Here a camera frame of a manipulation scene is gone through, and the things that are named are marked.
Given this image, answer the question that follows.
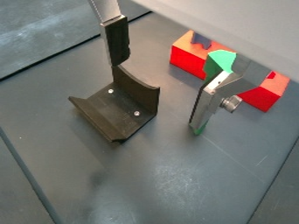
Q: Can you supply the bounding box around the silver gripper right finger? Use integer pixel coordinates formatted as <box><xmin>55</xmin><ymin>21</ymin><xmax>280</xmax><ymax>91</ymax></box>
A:
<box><xmin>190</xmin><ymin>54</ymin><xmax>271</xmax><ymax>132</ymax></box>

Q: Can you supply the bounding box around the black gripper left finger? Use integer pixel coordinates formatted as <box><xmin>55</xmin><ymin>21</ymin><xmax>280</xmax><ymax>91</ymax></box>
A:
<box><xmin>88</xmin><ymin>0</ymin><xmax>131</xmax><ymax>67</ymax></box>

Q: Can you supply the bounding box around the green three prong peg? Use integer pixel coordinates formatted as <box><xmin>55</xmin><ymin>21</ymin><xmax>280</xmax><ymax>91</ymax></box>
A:
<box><xmin>190</xmin><ymin>50</ymin><xmax>236</xmax><ymax>135</ymax></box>

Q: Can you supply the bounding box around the red peg board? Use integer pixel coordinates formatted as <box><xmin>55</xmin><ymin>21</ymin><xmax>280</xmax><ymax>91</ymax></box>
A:
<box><xmin>170</xmin><ymin>31</ymin><xmax>290</xmax><ymax>112</ymax></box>

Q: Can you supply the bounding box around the light blue two prong peg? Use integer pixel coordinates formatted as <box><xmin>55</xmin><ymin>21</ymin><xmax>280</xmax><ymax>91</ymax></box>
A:
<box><xmin>191</xmin><ymin>32</ymin><xmax>211</xmax><ymax>49</ymax></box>

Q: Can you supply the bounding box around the black curved holder stand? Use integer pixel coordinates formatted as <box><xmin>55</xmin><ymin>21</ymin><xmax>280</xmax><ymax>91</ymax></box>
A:
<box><xmin>69</xmin><ymin>66</ymin><xmax>160</xmax><ymax>142</ymax></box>

